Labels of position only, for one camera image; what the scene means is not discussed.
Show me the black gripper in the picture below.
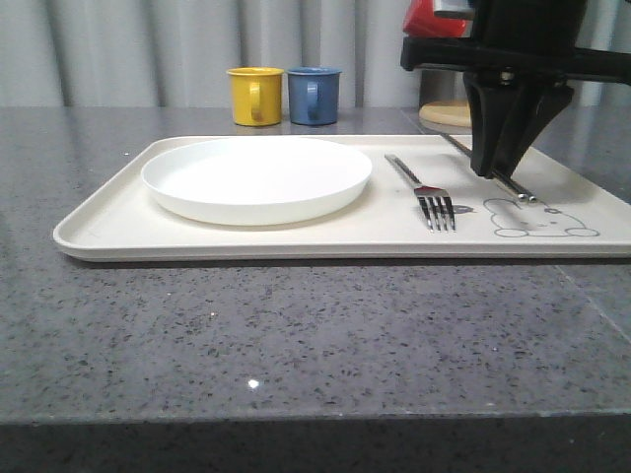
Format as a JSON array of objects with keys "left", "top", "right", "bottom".
[{"left": 400, "top": 1, "right": 630, "bottom": 178}]

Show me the silver metal fork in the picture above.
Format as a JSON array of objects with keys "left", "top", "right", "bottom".
[{"left": 385, "top": 154, "right": 456, "bottom": 232}]

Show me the white round plate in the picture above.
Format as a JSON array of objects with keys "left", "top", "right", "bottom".
[{"left": 141, "top": 136, "right": 373, "bottom": 226}]

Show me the wooden mug tree stand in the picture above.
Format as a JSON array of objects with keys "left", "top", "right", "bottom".
[{"left": 419, "top": 100, "right": 471, "bottom": 128}]

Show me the red enamel mug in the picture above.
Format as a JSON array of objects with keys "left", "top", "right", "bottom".
[{"left": 402, "top": 0, "right": 467, "bottom": 38}]

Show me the cream rabbit serving tray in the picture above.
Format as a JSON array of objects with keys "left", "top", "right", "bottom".
[{"left": 52, "top": 135, "right": 630, "bottom": 262}]

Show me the blue enamel mug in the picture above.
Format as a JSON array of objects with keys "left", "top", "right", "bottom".
[{"left": 286, "top": 67, "right": 341, "bottom": 126}]

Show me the yellow enamel mug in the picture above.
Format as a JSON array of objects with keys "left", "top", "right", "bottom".
[{"left": 227, "top": 67, "right": 284, "bottom": 127}]

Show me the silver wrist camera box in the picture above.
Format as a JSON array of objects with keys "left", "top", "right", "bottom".
[{"left": 433, "top": 0, "right": 476, "bottom": 21}]

